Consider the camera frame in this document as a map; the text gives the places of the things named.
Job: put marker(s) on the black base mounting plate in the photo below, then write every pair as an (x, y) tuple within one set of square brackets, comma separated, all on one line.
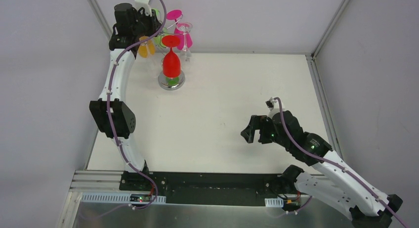
[(212, 188)]

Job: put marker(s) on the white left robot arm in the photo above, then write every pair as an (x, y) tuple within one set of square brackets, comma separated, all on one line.
[(110, 111)]

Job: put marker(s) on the red wine glass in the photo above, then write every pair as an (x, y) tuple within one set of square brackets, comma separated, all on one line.
[(171, 61)]

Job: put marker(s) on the green wine glass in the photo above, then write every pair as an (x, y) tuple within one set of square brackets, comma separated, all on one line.
[(158, 39)]

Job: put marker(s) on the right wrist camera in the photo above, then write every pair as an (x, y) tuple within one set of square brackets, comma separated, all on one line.
[(274, 105)]

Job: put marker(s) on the orange wine glass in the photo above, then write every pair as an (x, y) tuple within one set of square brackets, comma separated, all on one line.
[(146, 49)]

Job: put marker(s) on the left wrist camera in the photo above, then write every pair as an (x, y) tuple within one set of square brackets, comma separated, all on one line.
[(143, 6)]

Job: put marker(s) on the pink wine glass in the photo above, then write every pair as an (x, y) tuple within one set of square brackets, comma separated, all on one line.
[(176, 16)]

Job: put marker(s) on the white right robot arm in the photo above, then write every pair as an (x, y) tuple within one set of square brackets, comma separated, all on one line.
[(344, 190)]

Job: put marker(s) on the clear wine glass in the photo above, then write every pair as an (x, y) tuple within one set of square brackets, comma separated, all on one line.
[(183, 30)]

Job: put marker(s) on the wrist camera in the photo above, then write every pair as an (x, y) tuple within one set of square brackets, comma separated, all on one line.
[(143, 6), (274, 105)]

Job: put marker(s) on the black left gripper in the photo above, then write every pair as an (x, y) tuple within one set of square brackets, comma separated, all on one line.
[(152, 20)]

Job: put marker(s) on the chrome wine glass rack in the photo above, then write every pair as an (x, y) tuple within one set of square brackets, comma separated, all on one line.
[(171, 83)]

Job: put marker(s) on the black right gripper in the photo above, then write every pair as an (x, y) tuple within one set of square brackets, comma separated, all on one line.
[(263, 128)]

